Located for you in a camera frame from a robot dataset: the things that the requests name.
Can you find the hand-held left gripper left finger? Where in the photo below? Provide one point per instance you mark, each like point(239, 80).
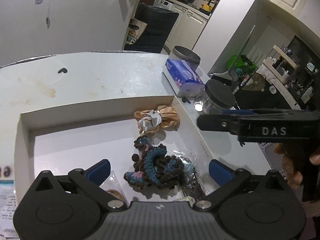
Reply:
point(100, 171)

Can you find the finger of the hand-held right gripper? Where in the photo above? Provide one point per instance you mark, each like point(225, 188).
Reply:
point(215, 123)
point(237, 112)

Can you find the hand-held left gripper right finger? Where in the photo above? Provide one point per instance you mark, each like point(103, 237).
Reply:
point(220, 171)

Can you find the white shallow cardboard box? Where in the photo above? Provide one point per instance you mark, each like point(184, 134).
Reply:
point(75, 145)

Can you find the brown blue crochet dragon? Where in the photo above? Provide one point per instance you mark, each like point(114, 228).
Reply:
point(155, 165)

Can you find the person's right hand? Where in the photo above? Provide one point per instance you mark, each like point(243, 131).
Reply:
point(291, 175)

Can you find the clear jar with black lid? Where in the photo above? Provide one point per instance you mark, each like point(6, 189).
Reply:
point(218, 95)

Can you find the black printed mat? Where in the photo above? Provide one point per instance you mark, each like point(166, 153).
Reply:
point(275, 101)

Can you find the gold satin scrunchie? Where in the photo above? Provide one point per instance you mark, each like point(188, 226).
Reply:
point(168, 116)

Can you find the green plastic bag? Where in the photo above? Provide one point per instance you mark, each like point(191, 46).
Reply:
point(241, 63)

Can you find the blue floral tissue pack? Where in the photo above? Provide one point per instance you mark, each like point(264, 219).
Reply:
point(185, 76)

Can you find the white satin scrunchie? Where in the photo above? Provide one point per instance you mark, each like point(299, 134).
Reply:
point(151, 121)

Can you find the grey metal rod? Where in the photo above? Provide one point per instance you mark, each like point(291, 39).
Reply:
point(246, 43)

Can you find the round metal tin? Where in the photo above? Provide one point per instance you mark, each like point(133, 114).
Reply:
point(183, 56)

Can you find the printed paper sheet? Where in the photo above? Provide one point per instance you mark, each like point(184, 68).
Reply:
point(7, 200)

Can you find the white kitchen cabinet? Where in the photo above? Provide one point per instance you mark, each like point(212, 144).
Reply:
point(190, 22)

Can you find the black heart sticker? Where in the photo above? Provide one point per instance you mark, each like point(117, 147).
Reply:
point(62, 70)

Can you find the yellow kitchen container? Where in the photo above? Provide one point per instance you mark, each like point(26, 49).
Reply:
point(206, 8)

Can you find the dark upholstered chair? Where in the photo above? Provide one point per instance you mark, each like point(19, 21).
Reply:
point(155, 27)

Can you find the cartoon print tote bag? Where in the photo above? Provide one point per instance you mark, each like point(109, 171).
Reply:
point(135, 32)

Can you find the white washing machine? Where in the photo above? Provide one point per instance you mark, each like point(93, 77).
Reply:
point(163, 3)

